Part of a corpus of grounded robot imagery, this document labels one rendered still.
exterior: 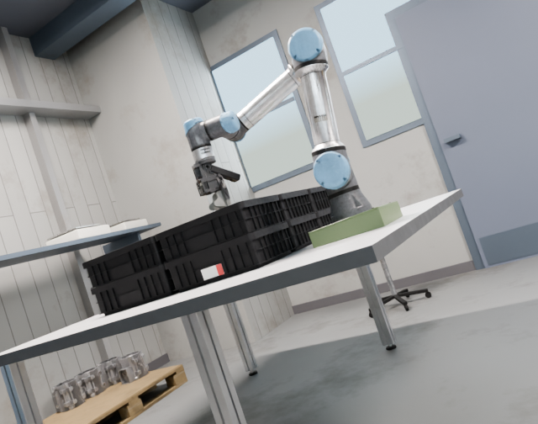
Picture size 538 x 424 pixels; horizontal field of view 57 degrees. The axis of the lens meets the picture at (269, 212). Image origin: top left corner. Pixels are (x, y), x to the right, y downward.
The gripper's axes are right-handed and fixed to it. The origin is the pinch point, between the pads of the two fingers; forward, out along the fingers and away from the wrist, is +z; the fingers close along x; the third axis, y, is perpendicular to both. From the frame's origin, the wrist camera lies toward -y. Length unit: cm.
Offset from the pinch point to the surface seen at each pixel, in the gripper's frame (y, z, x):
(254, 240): -0.8, 12.3, 12.6
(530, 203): -258, 53, -92
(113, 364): 41, 65, -224
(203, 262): 13.8, 14.1, -3.8
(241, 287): 20, 23, 46
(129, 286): 36, 14, -32
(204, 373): 31, 44, 24
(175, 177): -52, -59, -244
